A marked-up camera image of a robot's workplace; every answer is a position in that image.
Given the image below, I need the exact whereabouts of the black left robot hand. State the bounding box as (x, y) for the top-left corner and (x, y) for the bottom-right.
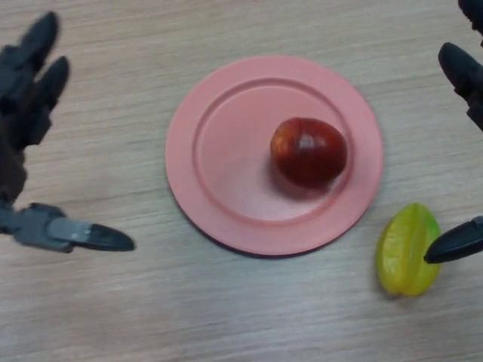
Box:
(0, 11), (136, 253)

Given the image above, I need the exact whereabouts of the red apple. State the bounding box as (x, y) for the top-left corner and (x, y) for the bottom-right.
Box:
(269, 117), (347, 189)

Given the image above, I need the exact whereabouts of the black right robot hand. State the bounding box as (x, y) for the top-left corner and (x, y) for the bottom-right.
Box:
(423, 0), (483, 265)

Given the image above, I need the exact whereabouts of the yellow green starfruit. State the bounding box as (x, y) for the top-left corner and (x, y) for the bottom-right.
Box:
(374, 202), (442, 297)

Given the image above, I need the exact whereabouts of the pink round plate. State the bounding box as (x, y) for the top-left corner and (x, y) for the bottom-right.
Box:
(165, 55), (385, 259)

